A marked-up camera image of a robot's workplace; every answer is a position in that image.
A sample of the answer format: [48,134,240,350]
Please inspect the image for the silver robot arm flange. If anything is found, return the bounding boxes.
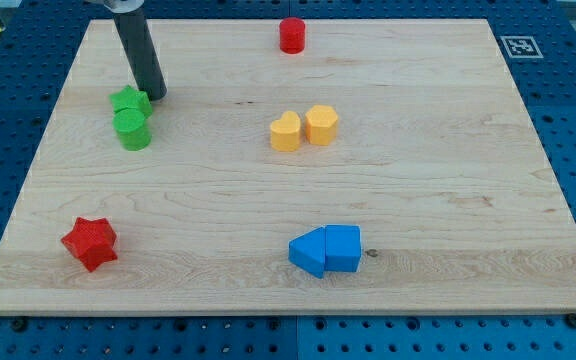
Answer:
[85,0,144,14]

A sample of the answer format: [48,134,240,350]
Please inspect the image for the yellow heart block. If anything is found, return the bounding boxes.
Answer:
[270,111,301,152]

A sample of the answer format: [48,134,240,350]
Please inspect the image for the yellow hexagon block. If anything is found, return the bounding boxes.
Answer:
[305,105,339,146]

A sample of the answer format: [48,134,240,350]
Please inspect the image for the blue triangle block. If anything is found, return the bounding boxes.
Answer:
[288,227,326,279]

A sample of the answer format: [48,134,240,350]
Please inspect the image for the blue cube block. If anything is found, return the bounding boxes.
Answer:
[325,224,362,272]

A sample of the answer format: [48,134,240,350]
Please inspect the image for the light wooden board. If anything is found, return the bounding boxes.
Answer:
[0,19,576,317]

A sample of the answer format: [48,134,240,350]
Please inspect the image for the red cylinder block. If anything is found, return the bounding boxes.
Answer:
[279,17,306,54]

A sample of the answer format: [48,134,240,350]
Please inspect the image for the green cylinder block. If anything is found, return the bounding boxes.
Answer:
[112,109,152,151]

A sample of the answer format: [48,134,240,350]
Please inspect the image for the green star block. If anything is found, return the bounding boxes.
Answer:
[108,85,153,118]

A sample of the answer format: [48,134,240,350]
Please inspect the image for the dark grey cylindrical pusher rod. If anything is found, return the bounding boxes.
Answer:
[113,1,167,101]

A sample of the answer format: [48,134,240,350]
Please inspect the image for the red star block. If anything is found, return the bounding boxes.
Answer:
[61,217,118,272]

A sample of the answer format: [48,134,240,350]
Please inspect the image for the white fiducial marker tag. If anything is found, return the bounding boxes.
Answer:
[500,35,543,59]

